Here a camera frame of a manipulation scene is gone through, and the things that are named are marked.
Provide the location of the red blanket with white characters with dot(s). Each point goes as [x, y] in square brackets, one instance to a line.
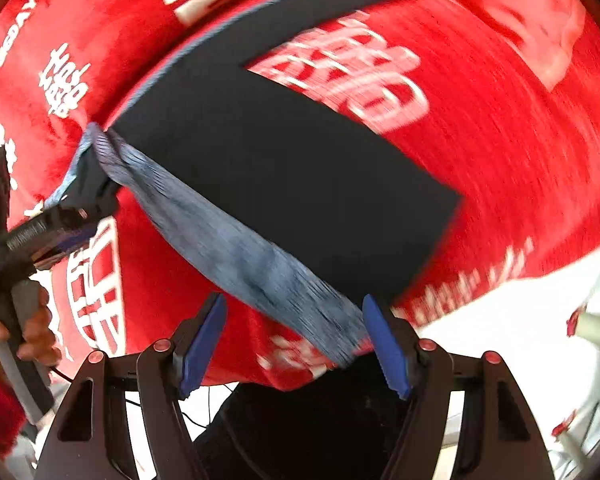
[498, 100]

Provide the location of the black pants with grey waistband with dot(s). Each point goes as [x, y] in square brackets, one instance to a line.
[282, 202]

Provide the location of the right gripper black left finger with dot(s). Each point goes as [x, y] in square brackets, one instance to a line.
[90, 436]

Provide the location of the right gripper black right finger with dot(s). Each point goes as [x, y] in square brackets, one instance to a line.
[473, 405]

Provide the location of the person's left hand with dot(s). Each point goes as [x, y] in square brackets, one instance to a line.
[39, 341]

